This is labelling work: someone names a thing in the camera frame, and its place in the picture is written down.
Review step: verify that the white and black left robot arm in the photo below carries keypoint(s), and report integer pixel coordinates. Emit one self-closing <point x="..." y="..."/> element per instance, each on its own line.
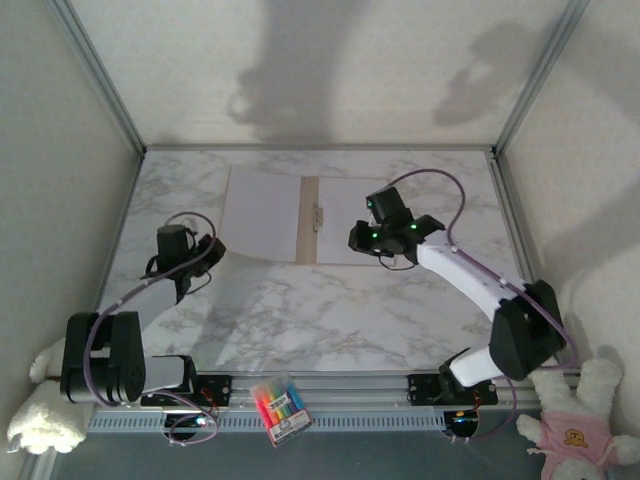
<point x="100" y="360"/>

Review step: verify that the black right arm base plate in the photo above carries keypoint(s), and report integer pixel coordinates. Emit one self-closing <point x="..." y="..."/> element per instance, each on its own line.
<point x="422" y="390"/>

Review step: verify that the metal cabinet hinge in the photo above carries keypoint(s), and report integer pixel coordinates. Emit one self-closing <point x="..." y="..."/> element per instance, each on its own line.
<point x="317" y="216"/>

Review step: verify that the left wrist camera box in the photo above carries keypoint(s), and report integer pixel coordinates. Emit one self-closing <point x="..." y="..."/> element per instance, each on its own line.
<point x="172" y="242"/>

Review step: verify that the pack of coloured highlighters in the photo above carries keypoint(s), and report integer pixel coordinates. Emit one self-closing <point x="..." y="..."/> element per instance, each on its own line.
<point x="280" y="405"/>

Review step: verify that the aluminium table side rail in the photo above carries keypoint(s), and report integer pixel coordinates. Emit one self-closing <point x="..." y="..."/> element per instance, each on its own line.
<point x="501" y="190"/>
<point x="123" y="215"/>

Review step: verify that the white plush toy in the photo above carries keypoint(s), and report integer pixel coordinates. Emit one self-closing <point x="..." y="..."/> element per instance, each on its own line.
<point x="40" y="420"/>

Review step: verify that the white paper sheet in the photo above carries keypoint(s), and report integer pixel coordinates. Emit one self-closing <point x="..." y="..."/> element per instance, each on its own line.
<point x="260" y="215"/>

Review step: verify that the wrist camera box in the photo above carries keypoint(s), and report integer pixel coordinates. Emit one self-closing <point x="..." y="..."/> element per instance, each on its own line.
<point x="172" y="242"/>
<point x="390" y="202"/>

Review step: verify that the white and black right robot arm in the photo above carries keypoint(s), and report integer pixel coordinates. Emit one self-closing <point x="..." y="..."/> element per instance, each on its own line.
<point x="525" y="330"/>

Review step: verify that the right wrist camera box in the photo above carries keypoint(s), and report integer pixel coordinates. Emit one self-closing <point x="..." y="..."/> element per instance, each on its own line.
<point x="390" y="202"/>

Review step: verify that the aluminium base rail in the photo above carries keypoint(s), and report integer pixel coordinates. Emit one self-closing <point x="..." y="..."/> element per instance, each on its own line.
<point x="350" y="395"/>

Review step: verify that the aluminium frame post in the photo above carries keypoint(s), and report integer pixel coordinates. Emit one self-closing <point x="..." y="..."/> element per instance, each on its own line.
<point x="100" y="75"/>
<point x="537" y="75"/>

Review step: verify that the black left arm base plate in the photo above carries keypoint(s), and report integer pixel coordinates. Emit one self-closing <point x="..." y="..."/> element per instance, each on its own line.
<point x="220" y="387"/>

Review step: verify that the aluminium table edge rail long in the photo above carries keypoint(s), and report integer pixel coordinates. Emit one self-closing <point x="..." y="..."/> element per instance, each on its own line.
<point x="320" y="148"/>

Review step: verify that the brown paper folder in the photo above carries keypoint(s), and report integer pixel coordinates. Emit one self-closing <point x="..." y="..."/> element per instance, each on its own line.
<point x="306" y="225"/>

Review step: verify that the white plush rabbit pink outfit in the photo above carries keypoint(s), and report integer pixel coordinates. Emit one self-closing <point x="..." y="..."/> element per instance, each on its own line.
<point x="575" y="435"/>

